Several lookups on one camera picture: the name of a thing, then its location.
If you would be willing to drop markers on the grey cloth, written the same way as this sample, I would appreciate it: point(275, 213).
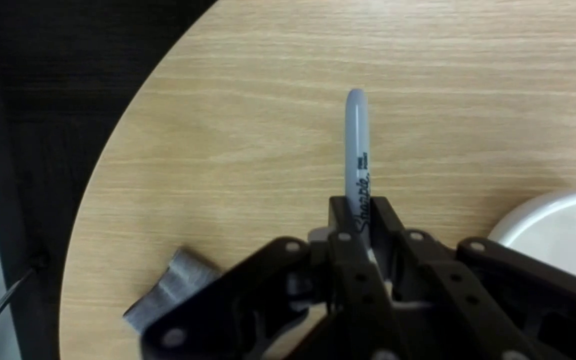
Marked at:
point(169, 291)

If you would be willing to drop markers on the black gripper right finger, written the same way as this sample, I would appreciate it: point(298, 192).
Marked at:
point(448, 286)

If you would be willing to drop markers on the white ceramic bowl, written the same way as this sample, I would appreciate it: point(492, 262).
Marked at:
point(561, 227)

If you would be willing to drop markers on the grey marker with green cap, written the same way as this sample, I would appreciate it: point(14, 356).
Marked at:
point(356, 147)

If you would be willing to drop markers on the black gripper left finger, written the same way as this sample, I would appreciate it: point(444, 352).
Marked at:
point(341, 280)

